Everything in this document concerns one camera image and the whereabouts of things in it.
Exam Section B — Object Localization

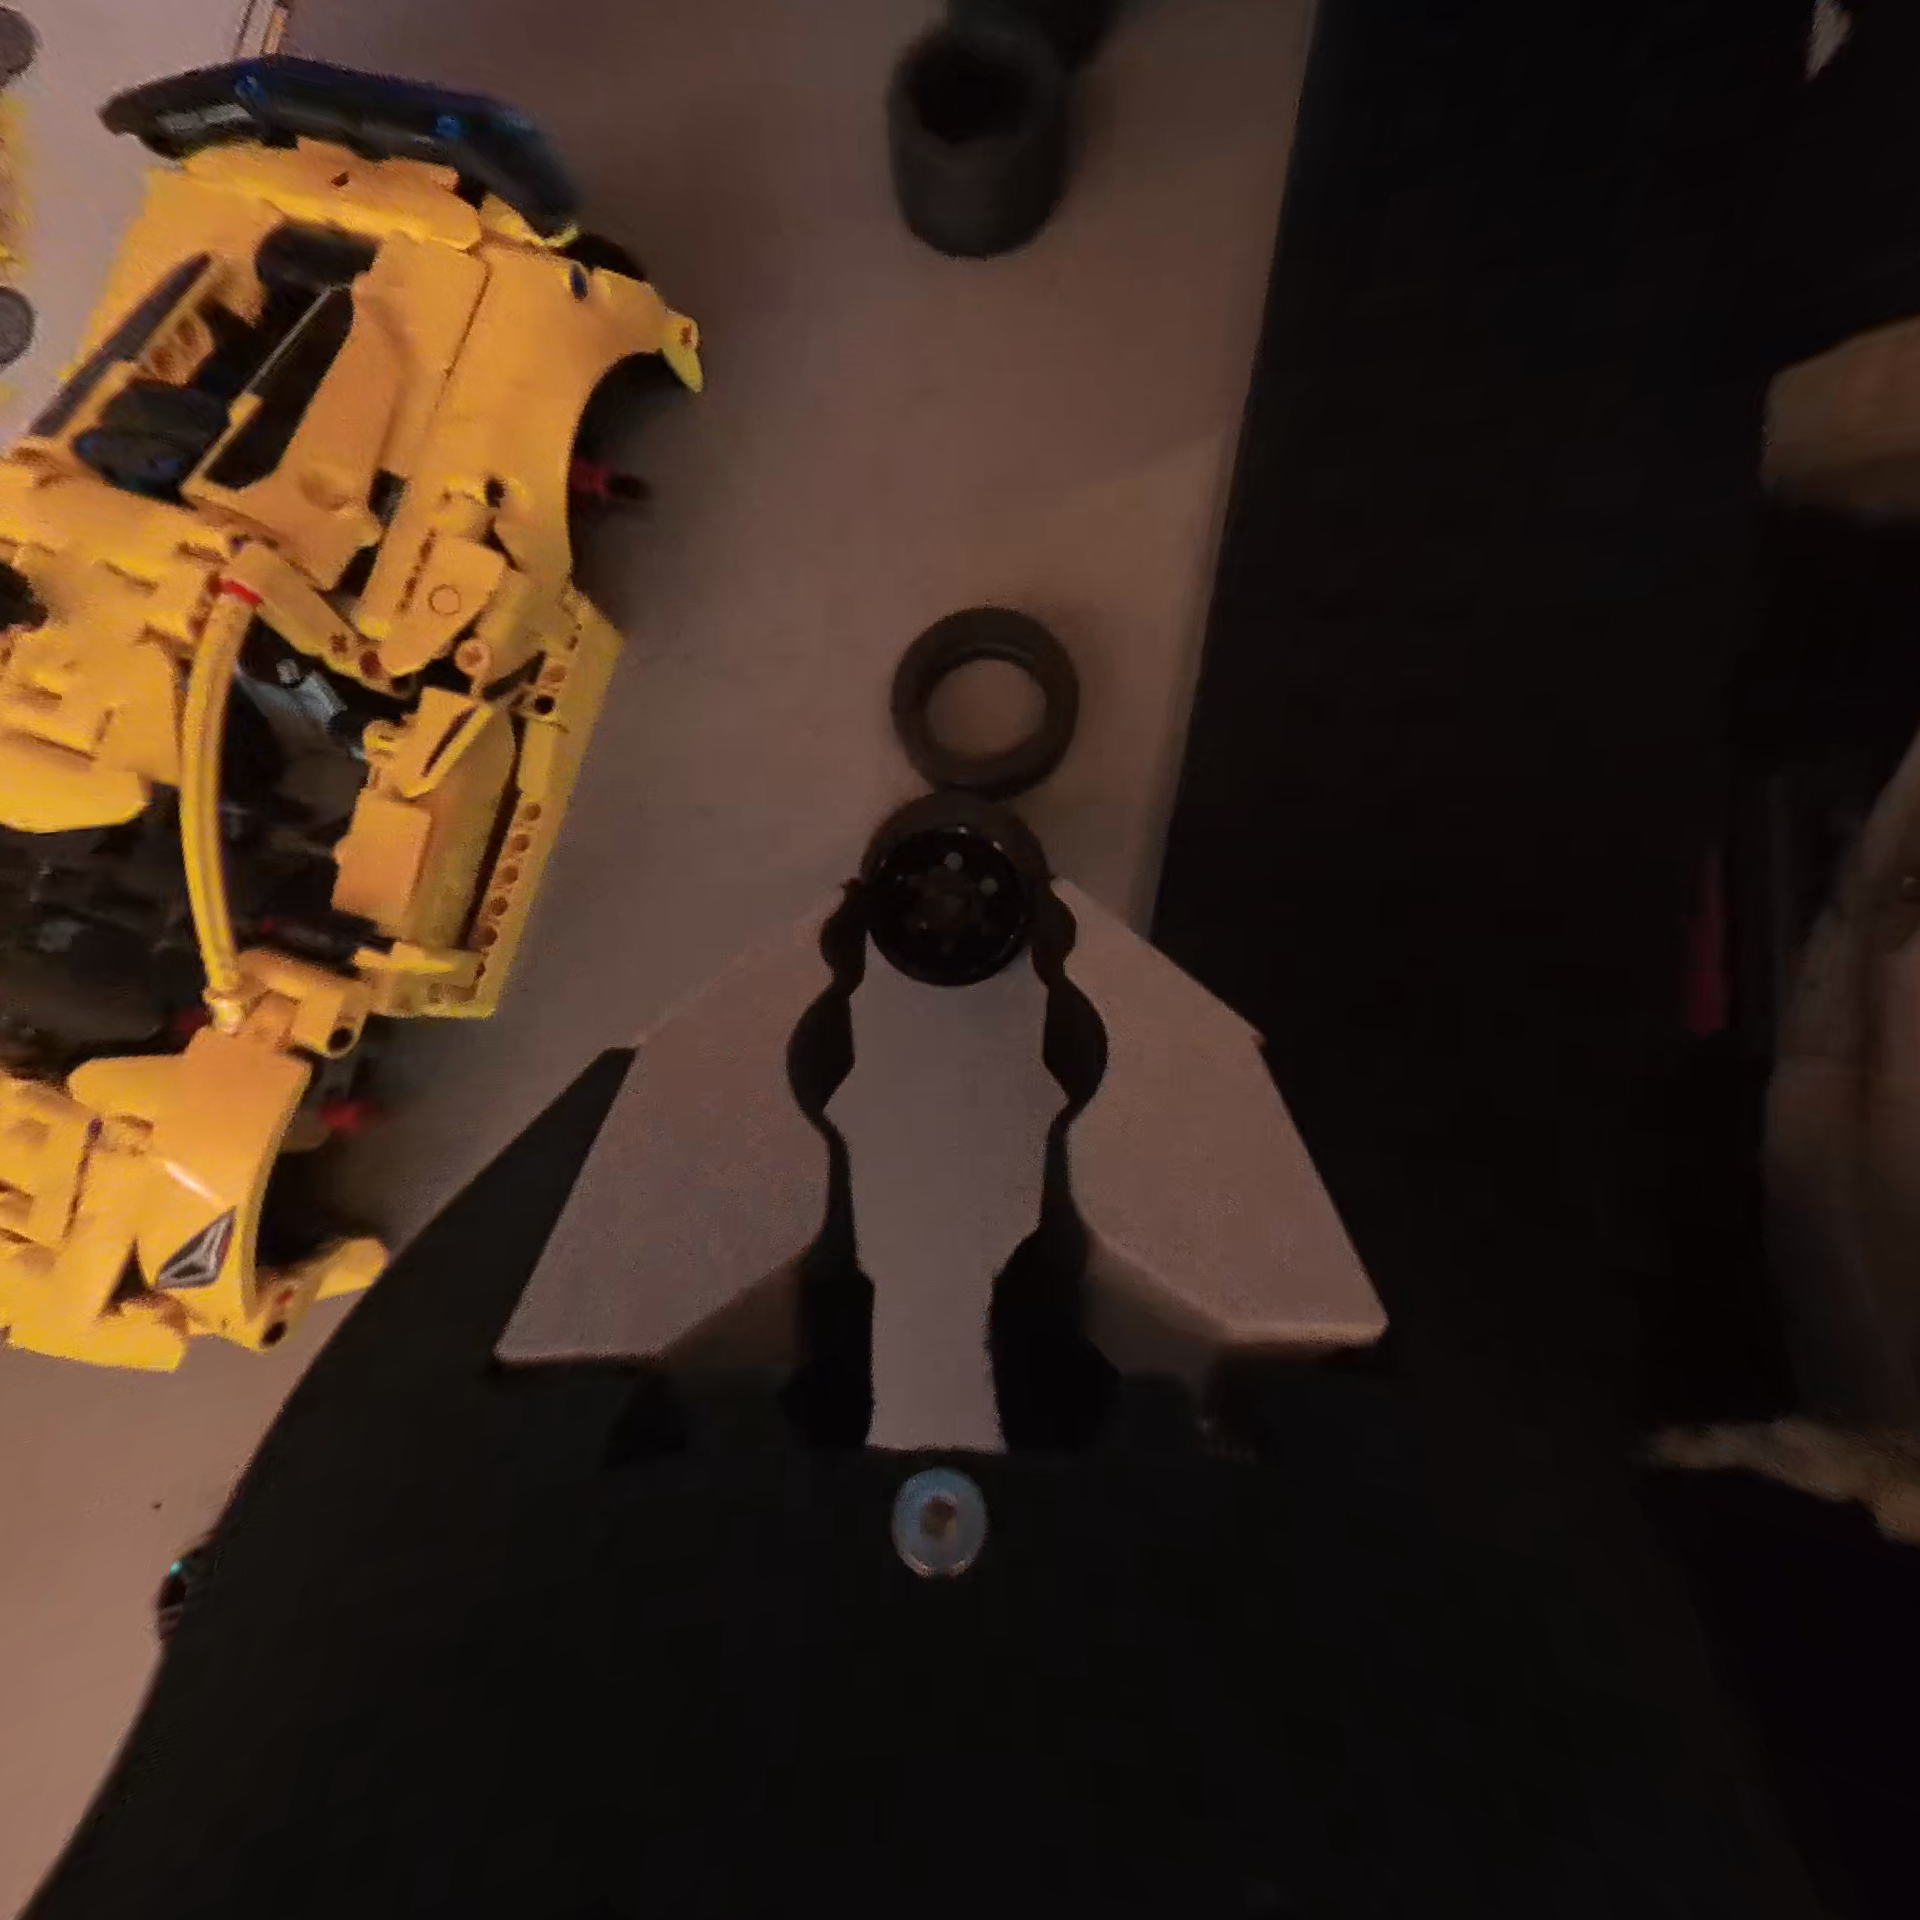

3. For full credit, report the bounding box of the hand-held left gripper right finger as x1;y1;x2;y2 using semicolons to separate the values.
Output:
982;878;1391;1450

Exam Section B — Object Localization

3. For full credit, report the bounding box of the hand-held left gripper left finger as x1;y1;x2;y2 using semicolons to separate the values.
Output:
492;884;876;1450

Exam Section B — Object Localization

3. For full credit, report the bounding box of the black ridged toy part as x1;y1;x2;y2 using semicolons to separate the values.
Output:
862;793;1056;990

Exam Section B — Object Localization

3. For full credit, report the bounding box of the yellow toy brick car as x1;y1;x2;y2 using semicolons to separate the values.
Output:
0;57;707;1376

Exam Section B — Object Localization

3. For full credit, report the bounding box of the grey desk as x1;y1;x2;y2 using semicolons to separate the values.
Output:
0;0;1325;1920

